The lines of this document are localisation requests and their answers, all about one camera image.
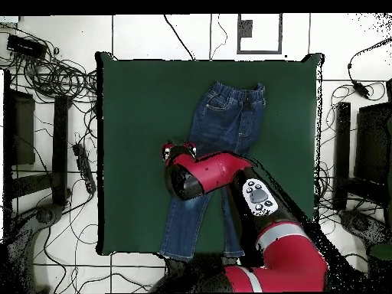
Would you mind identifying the black metal stand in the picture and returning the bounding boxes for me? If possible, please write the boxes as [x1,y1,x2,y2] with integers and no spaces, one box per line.
[2,69,73,212]
[333,102,392,212]

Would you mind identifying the grey stand base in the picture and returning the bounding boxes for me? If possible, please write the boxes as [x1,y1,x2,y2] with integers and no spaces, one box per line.
[5,203,67,293]
[338,209,390,247]

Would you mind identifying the blue denim jeans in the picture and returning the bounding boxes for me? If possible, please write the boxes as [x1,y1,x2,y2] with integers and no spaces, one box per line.
[158,80,266,262]

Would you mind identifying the black electronics box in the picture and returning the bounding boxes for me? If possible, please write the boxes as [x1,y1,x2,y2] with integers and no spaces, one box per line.
[6,34,48,60]

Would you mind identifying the black power strip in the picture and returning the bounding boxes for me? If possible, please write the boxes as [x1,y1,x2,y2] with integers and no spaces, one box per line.
[72,142,97,194]

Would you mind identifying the tangled black cables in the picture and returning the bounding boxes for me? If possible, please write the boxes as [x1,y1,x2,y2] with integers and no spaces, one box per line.
[0,22,99,106]

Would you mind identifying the dark green tablecloth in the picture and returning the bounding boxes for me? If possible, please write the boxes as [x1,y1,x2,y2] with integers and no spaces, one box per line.
[94,51,325,256]

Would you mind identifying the small dark square box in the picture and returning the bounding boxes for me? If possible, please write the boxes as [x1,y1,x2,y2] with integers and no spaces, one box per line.
[240,19,254,38]

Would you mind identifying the black cable with adapter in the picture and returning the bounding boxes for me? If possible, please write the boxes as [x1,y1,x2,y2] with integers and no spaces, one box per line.
[347,38,392,100]

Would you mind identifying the grey square frame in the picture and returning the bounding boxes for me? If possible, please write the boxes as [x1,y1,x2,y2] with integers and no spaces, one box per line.
[236,13,283,55]

